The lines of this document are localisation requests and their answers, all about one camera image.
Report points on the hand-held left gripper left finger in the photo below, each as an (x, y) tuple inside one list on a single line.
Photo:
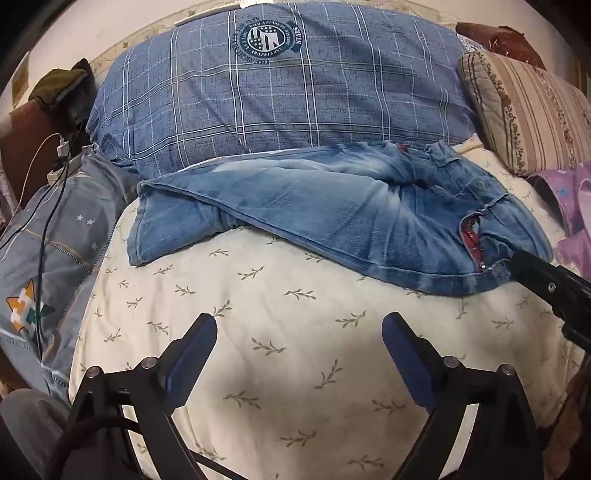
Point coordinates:
[(196, 344)]

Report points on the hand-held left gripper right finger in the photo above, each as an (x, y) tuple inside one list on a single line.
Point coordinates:
[(400, 344)]

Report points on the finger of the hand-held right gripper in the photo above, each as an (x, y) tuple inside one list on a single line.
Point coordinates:
[(551, 286)]

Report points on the blue denim pants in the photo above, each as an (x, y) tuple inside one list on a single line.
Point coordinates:
[(323, 198)]

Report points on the purple patterned cloth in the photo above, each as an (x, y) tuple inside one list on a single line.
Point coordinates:
[(572, 221)]

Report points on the cream leaf-print bedsheet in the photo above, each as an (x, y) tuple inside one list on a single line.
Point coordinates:
[(277, 323)]

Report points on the grey-blue star quilt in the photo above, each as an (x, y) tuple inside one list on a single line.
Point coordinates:
[(60, 240)]

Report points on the striped floral pillow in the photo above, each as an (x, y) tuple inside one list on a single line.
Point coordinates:
[(531, 110)]

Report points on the grey cloth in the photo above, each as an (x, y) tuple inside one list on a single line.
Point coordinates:
[(27, 429)]

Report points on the white power strip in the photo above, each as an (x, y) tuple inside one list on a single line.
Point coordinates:
[(62, 170)]

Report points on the white charger plug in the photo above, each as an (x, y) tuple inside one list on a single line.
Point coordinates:
[(62, 147)]

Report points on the red-brown shiny bag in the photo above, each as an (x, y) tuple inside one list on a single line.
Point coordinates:
[(503, 44)]

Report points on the blue plaid pillow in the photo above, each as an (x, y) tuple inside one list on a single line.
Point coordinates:
[(277, 101)]

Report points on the olive green cloth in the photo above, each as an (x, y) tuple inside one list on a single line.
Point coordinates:
[(57, 83)]

